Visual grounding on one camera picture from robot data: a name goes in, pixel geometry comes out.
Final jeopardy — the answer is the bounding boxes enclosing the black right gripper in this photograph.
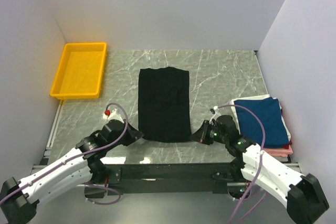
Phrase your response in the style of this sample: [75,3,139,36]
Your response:
[189,120,228,145]

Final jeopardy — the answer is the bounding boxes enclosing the black t-shirt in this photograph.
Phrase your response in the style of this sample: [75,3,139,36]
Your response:
[138,67,192,143]

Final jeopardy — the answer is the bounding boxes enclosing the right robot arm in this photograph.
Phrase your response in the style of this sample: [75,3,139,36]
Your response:
[190,115,329,223]

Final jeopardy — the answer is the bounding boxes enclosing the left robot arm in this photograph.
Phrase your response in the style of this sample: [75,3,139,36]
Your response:
[1,119,143,223]

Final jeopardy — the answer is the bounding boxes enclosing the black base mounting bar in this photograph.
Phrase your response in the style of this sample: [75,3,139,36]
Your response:
[91,163,247,194]

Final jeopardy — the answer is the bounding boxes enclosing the blue folded t-shirt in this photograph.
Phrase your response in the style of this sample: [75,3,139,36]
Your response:
[233,97,291,148]

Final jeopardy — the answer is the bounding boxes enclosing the pink folded t-shirt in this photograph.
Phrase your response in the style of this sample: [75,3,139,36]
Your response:
[264,146,293,157]

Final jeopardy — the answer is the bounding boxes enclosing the yellow plastic tray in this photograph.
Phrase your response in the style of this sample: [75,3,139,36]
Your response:
[50,42,107,100]

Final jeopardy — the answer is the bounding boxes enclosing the red folded t-shirt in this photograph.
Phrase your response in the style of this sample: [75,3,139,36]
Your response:
[279,107,292,149]

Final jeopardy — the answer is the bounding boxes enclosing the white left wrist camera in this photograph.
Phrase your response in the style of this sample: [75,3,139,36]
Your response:
[102,108,123,122]

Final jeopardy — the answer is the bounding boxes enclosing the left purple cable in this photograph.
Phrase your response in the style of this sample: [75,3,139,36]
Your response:
[0,102,129,206]

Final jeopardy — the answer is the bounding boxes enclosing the aluminium frame rail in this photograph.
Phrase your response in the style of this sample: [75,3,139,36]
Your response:
[31,163,300,187]

